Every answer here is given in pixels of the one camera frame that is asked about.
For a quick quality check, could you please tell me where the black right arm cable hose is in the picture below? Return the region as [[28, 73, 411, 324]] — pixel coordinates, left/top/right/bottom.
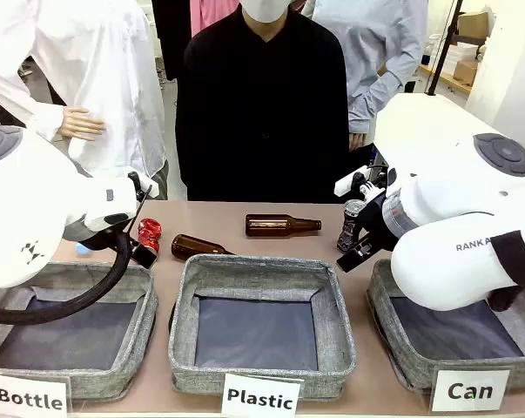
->
[[488, 230, 525, 313]]

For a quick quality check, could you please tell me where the white-shirt person hand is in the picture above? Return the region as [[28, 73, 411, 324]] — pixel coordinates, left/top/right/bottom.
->
[[63, 107, 107, 142]]

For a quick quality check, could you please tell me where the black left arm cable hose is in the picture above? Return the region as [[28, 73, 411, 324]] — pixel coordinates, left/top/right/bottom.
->
[[0, 182, 154, 327]]

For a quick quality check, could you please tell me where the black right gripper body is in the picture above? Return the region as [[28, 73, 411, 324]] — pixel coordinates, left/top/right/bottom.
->
[[353, 191, 402, 262]]

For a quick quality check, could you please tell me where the large cardboard box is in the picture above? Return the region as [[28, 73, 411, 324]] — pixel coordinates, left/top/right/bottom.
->
[[457, 10, 490, 41]]

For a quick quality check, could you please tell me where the white boxes stack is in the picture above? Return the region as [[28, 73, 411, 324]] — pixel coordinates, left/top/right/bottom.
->
[[442, 41, 485, 78]]

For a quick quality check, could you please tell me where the grey fabric basket plastic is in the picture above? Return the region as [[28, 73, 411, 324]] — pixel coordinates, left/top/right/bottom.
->
[[168, 254, 358, 400]]

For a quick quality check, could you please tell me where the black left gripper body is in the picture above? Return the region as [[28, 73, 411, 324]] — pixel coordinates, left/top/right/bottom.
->
[[129, 241, 159, 270]]

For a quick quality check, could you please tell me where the black drink can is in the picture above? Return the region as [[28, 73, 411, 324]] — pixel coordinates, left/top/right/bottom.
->
[[336, 199, 370, 254]]

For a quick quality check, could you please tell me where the white sign reading Plastic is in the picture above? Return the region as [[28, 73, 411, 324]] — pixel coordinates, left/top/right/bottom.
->
[[220, 372, 305, 418]]

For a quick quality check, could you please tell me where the brown glass bottle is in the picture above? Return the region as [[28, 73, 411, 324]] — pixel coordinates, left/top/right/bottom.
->
[[171, 233, 237, 262], [245, 212, 323, 239]]

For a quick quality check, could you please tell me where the black stand pole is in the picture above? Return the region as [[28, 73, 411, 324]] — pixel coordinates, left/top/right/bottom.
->
[[425, 0, 466, 97]]

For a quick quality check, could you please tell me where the person in light-blue shirt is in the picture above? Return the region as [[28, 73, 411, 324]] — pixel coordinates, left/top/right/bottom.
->
[[309, 0, 429, 175]]

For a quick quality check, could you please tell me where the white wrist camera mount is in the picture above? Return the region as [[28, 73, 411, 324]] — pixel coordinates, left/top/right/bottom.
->
[[333, 166, 389, 201], [128, 172, 160, 202]]

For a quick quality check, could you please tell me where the person in black shirt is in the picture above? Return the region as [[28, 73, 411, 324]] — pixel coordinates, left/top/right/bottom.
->
[[174, 0, 350, 204]]

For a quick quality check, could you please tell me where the wooden shelf board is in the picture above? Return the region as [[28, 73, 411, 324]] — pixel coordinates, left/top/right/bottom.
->
[[418, 64, 472, 93]]

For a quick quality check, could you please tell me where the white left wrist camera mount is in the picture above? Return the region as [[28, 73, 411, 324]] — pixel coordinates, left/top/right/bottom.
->
[[128, 172, 160, 202]]

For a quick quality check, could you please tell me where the crushed red can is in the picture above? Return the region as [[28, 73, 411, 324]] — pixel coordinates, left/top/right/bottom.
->
[[138, 217, 164, 253]]

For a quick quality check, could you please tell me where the small cardboard box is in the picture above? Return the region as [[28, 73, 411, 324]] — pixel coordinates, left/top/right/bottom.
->
[[453, 60, 480, 86]]

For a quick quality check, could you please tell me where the pink garment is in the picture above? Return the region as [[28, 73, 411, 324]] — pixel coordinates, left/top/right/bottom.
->
[[190, 0, 246, 38]]

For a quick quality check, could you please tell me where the grey fabric basket can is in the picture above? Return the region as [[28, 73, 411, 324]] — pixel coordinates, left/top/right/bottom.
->
[[365, 259, 525, 393]]

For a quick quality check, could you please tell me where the white sign reading Can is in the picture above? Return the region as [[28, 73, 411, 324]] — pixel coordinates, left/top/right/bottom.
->
[[431, 368, 512, 413]]

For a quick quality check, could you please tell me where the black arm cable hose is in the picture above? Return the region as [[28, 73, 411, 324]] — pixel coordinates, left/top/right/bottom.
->
[[0, 182, 154, 327], [488, 230, 525, 313]]

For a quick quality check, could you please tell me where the white face mask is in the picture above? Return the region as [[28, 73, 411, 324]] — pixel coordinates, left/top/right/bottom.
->
[[239, 0, 289, 23]]

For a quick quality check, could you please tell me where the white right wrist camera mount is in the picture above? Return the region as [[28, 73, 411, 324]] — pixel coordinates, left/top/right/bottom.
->
[[333, 166, 389, 201]]

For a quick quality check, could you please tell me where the white sign reading Bottle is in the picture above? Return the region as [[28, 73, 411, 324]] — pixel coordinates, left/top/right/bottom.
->
[[0, 372, 71, 418]]

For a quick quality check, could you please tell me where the grey fabric basket bottle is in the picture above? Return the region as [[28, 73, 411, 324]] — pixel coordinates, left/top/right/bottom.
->
[[0, 260, 159, 401]]

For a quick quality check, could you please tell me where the person in white shirt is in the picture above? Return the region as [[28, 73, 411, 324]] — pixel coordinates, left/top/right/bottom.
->
[[0, 0, 170, 201]]

